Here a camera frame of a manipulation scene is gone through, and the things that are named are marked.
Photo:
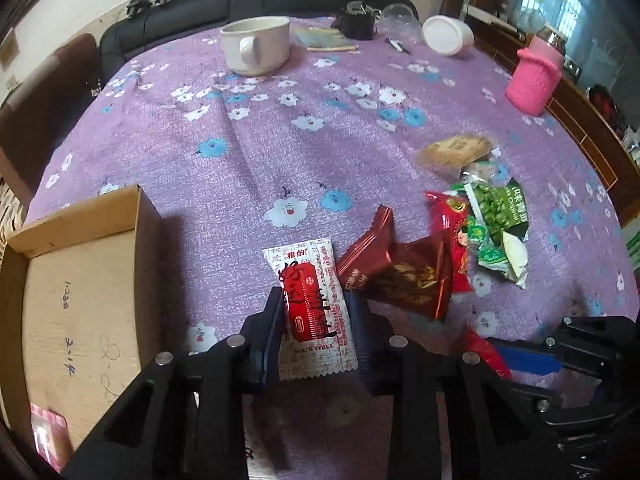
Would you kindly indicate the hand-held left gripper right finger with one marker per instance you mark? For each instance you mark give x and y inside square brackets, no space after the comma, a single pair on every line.
[359,332]

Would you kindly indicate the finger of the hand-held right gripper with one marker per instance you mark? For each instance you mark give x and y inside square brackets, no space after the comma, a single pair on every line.
[575,405]
[530,360]

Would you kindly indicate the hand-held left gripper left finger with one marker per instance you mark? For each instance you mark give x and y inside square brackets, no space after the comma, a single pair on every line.
[270,332]

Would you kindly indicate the plain red snack packet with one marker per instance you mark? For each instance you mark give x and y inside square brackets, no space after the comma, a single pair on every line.
[487,352]

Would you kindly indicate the white red-label snack packet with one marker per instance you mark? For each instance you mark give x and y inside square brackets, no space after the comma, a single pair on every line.
[312,310]

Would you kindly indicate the shallow cardboard box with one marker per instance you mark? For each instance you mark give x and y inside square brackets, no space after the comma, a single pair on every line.
[75,310]

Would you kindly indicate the dark red snack packet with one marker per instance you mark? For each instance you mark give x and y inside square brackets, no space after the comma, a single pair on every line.
[415,280]
[367,255]

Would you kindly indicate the green and white snack packet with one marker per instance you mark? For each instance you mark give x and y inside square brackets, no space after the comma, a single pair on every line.
[502,257]

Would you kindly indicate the red figure-print snack packet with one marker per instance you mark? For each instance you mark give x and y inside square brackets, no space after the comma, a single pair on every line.
[450,225]

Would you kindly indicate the green pea snack packet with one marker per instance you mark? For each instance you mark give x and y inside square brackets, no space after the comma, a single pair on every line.
[495,207]

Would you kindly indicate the purple floral tablecloth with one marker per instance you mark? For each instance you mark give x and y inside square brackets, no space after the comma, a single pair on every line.
[300,160]

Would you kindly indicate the beige cookie packet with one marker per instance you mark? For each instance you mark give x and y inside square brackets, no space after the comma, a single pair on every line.
[452,152]

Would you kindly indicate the pink snack packet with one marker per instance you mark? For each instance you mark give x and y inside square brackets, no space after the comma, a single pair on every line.
[49,435]

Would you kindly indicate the pink knitted cup cover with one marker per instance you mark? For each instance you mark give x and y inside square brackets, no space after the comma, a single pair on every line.
[532,77]

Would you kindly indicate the white ceramic mug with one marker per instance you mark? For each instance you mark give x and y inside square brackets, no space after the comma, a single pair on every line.
[260,45]

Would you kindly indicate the green booklet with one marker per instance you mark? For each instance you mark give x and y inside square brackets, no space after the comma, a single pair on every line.
[325,39]

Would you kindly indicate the black pouch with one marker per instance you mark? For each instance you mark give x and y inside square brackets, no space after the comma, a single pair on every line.
[359,22]

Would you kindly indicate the clear plastic cup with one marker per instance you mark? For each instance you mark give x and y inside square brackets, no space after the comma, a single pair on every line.
[398,15]

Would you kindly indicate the brown armchair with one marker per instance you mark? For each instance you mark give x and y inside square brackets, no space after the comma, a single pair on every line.
[45,105]

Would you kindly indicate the black leather sofa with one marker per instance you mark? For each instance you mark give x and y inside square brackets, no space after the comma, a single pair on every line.
[200,15]

